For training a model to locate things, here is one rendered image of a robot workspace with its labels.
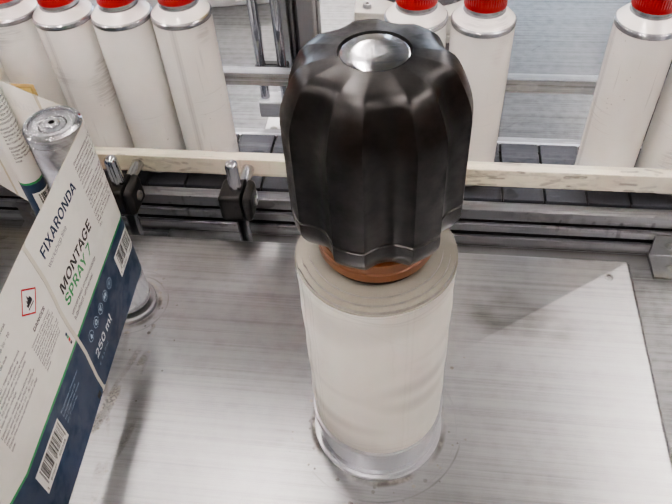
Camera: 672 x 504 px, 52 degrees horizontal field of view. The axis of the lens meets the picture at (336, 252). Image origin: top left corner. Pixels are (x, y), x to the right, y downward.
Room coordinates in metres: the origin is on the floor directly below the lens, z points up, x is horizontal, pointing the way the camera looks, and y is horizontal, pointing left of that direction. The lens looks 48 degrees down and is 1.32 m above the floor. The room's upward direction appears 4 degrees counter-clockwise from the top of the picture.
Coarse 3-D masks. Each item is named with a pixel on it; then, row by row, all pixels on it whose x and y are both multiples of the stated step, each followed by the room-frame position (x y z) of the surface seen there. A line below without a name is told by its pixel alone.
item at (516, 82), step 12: (228, 72) 0.57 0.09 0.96; (240, 72) 0.57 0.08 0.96; (252, 72) 0.57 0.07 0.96; (264, 72) 0.57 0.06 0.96; (276, 72) 0.57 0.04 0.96; (288, 72) 0.57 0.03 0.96; (228, 84) 0.57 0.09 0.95; (240, 84) 0.57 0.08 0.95; (252, 84) 0.57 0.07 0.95; (264, 84) 0.57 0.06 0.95; (276, 84) 0.57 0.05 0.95; (516, 84) 0.53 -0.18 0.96; (528, 84) 0.52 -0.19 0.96; (540, 84) 0.52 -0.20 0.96; (552, 84) 0.52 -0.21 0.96; (564, 84) 0.52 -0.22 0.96; (576, 84) 0.52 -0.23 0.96; (588, 84) 0.52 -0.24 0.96
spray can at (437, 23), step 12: (396, 0) 0.51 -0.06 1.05; (408, 0) 0.50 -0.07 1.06; (420, 0) 0.50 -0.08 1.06; (432, 0) 0.50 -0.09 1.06; (396, 12) 0.51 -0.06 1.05; (408, 12) 0.50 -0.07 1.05; (420, 12) 0.50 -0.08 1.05; (432, 12) 0.50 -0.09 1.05; (444, 12) 0.51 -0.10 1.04; (420, 24) 0.49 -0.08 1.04; (432, 24) 0.49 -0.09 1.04; (444, 24) 0.50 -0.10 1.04; (444, 36) 0.50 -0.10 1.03
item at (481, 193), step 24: (240, 144) 0.57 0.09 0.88; (264, 144) 0.56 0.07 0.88; (504, 144) 0.54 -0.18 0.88; (528, 144) 0.53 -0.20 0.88; (480, 192) 0.47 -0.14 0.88; (504, 192) 0.47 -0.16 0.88; (528, 192) 0.46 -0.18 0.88; (552, 192) 0.46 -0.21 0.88; (576, 192) 0.46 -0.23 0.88; (600, 192) 0.46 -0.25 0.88; (624, 192) 0.45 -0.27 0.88
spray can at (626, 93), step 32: (640, 0) 0.48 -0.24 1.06; (640, 32) 0.46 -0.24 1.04; (608, 64) 0.48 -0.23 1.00; (640, 64) 0.46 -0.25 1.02; (608, 96) 0.47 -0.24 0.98; (640, 96) 0.46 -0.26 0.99; (608, 128) 0.46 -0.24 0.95; (640, 128) 0.46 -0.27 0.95; (576, 160) 0.49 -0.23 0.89; (608, 160) 0.46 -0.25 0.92
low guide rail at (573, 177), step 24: (144, 168) 0.52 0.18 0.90; (168, 168) 0.51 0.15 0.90; (192, 168) 0.51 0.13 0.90; (216, 168) 0.50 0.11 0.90; (240, 168) 0.50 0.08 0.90; (264, 168) 0.50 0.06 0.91; (480, 168) 0.46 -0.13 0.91; (504, 168) 0.46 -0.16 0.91; (528, 168) 0.46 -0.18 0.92; (552, 168) 0.46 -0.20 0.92; (576, 168) 0.45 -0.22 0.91; (600, 168) 0.45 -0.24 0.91; (624, 168) 0.45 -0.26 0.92; (648, 168) 0.45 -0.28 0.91; (648, 192) 0.44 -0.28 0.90
